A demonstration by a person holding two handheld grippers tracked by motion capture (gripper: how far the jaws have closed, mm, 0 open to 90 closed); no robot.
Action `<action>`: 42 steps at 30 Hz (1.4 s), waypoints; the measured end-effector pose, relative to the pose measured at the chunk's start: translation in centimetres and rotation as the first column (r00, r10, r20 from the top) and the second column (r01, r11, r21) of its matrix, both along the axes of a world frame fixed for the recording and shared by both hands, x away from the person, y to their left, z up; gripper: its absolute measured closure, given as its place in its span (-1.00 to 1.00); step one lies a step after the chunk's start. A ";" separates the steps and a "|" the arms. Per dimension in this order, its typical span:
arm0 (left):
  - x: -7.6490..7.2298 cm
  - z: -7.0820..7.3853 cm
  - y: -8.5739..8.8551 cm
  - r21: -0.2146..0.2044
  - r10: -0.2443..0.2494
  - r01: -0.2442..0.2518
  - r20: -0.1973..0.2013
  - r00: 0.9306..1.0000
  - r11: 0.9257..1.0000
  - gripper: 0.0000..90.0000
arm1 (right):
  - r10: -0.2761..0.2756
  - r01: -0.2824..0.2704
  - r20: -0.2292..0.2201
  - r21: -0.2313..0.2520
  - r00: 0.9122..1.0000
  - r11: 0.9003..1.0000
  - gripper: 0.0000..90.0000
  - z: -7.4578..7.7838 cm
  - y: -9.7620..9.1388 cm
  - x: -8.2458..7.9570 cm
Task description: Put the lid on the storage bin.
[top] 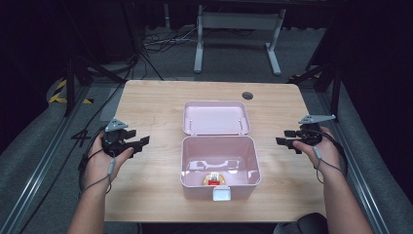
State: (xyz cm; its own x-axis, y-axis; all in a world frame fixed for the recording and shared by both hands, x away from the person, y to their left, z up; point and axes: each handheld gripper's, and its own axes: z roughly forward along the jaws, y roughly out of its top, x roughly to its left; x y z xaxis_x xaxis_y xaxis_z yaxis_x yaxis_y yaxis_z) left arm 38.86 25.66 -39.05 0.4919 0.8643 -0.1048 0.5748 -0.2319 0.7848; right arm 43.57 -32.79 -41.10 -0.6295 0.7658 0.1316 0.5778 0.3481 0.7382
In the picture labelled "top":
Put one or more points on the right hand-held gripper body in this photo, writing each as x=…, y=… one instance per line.
x=311, y=135

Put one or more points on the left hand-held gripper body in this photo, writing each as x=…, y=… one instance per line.
x=114, y=139

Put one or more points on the person's right hand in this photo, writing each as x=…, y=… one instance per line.
x=326, y=156

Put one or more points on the person's left hand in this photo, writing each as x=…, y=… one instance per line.
x=97, y=165

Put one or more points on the black tripod stand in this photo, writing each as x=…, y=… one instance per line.
x=69, y=87
x=335, y=84

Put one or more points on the pink plastic storage box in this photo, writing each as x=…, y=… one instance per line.
x=220, y=156

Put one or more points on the yellow black hazard tape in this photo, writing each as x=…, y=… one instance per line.
x=57, y=94

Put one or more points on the small orange red toy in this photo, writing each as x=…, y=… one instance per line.
x=214, y=179

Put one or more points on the person's dark trouser leg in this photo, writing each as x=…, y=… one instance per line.
x=307, y=225

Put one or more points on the aluminium floor rail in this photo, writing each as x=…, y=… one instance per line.
x=39, y=172
x=357, y=162

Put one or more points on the white metal table frame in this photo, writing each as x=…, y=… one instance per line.
x=240, y=21

